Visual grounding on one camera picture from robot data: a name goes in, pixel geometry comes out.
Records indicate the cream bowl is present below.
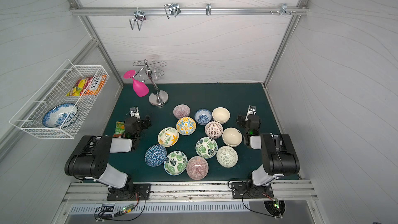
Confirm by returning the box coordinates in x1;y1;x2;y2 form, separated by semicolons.
212;107;231;124
222;128;243;147

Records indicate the yellow leaf pattern bowl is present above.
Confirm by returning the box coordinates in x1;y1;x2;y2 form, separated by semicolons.
158;127;179;147

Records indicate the blue triangle pattern bowl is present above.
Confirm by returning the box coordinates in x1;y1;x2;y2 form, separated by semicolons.
144;145;167;167

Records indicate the small blue floral bowl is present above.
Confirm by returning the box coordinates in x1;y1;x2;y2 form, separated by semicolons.
194;108;212;125

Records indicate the green leaf bowl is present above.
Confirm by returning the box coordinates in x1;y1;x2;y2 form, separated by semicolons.
195;137;218;159
163;151;188;176

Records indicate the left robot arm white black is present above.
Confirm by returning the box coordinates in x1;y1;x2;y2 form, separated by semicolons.
64;115;151;190

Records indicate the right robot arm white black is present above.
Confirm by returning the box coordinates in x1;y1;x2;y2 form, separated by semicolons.
236;114;300;187

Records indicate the green snack packet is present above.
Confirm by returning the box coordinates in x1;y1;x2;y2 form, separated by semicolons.
113;121;125;138

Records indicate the pink plastic wine glass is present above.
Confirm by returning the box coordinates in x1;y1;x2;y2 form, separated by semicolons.
123;70;149;97

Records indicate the chrome glass holder stand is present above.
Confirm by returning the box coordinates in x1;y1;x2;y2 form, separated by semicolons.
133;59;169;107

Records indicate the red lattice pattern bowl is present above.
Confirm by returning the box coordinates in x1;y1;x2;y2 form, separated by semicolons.
205;121;223;139

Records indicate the green lattice pattern bowl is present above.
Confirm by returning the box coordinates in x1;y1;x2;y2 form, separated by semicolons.
216;146;238;168

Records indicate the pink striped bowl far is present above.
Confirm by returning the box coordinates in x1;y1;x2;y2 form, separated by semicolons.
173;104;190;119

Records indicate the pink striped bowl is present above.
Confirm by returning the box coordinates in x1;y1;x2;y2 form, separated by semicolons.
186;156;209;180
173;104;190;119

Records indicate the yellow blue flower bowl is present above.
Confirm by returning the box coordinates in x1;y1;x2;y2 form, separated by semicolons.
176;117;197;136

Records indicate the green leaf bowl front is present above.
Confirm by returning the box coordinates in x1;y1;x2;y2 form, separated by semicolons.
163;151;188;176

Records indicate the green table mat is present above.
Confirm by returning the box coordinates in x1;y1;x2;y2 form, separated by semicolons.
83;82;300;183

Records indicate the colourful snack packet in basket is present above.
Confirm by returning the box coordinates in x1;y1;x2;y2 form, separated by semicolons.
66;75;108;97

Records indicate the pink striped bowl front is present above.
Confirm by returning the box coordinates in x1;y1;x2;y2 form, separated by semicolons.
186;156;209;180

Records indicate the blue floral bowl in basket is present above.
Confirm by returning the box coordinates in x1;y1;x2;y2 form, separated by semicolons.
42;103;78;128

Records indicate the double metal hook left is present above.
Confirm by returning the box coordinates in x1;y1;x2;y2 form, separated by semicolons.
129;8;146;31

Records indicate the double metal hook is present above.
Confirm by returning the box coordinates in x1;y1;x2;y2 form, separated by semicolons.
129;8;146;31
164;3;181;19

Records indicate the double metal hook middle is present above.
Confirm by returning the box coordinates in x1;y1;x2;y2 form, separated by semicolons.
164;3;181;19

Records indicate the single metal hook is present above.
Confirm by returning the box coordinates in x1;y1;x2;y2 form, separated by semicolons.
205;3;211;16

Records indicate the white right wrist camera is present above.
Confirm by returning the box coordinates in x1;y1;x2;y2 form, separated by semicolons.
246;105;257;120

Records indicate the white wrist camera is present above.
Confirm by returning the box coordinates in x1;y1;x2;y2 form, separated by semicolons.
129;106;141;119
246;105;257;120

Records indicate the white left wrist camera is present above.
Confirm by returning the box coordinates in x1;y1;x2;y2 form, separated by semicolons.
129;106;141;119

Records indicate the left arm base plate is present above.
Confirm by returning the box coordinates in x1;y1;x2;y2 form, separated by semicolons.
106;184;151;201

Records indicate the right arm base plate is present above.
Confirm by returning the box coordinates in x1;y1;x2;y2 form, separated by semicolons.
230;181;274;200

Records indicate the white wire wall basket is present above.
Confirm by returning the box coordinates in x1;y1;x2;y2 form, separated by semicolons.
9;60;109;139

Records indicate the right black cable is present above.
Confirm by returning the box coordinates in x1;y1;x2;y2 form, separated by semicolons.
227;178;284;218

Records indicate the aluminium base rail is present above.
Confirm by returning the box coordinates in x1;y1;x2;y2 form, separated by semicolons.
62;180;318;204

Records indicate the left black cable bundle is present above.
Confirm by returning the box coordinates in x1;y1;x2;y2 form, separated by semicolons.
94;192;147;223

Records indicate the aluminium top rail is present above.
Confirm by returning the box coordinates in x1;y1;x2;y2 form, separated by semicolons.
70;0;309;17

